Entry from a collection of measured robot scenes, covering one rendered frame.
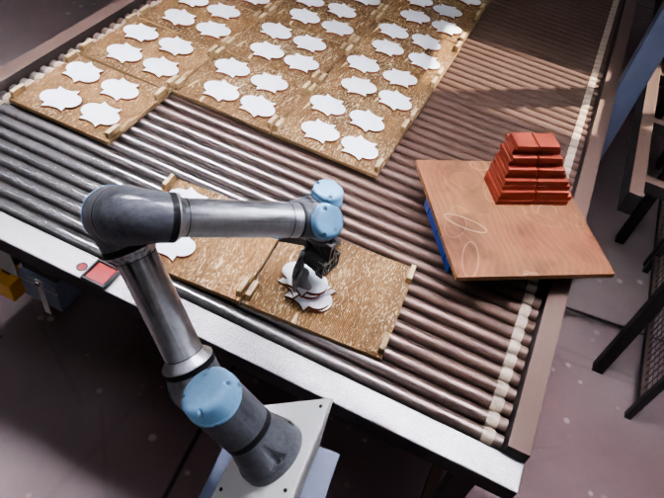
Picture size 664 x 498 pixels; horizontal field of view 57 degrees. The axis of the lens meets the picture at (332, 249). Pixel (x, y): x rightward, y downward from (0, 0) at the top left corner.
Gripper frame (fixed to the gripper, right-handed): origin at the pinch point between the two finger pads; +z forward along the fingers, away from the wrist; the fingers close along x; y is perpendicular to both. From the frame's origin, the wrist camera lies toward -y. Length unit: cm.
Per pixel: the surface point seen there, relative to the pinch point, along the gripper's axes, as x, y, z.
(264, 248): 3.9, -18.2, 5.6
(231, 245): -2.1, -25.7, 5.6
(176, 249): -15.0, -35.0, 4.5
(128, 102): 21, -99, 6
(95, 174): -10, -78, 8
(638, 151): 132, 52, -4
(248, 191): 20.1, -39.6, 7.5
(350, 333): -2.4, 18.7, 5.6
